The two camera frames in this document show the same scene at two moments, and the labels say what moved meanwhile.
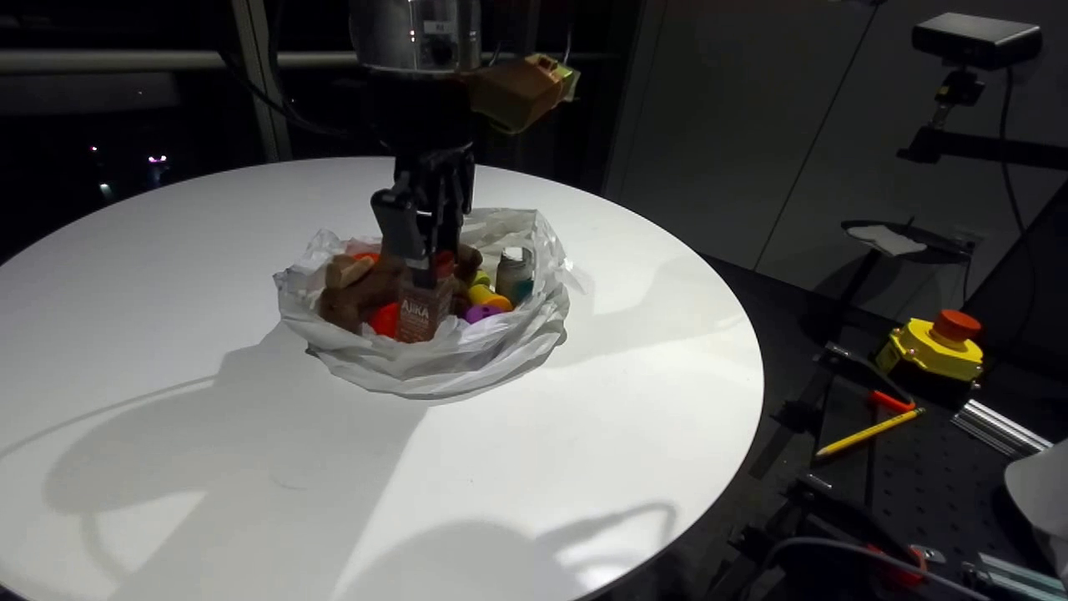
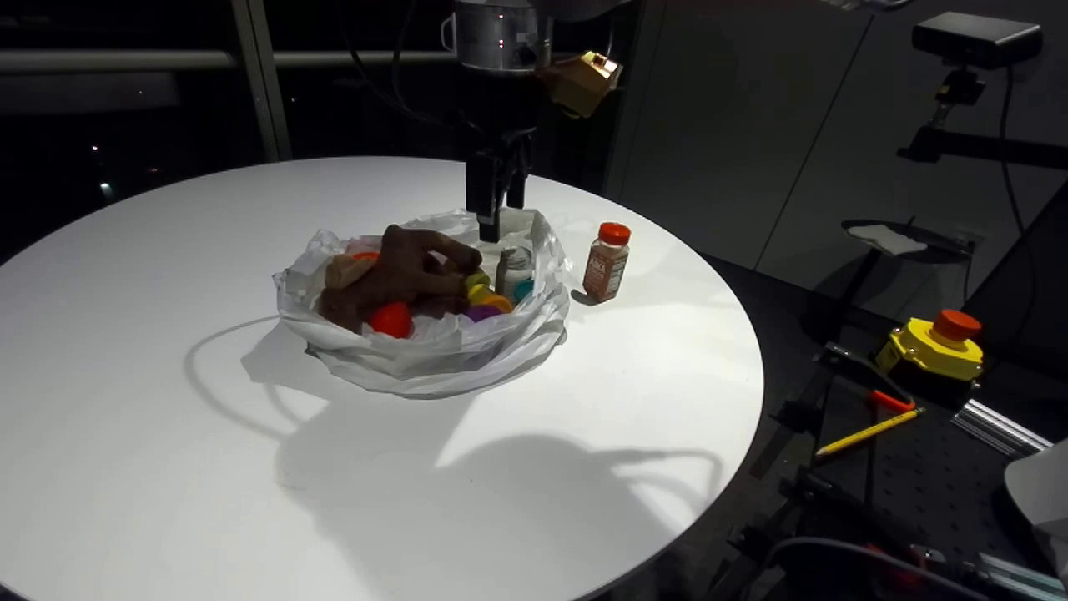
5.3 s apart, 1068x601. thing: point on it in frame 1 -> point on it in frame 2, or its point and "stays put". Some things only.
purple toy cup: x=474 y=310 stays put
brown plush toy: x=357 y=281 stays put
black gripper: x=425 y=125 -> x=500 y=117
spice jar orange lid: x=422 y=308 -> x=605 y=264
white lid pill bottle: x=515 y=275 stays put
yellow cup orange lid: x=487 y=299 stays put
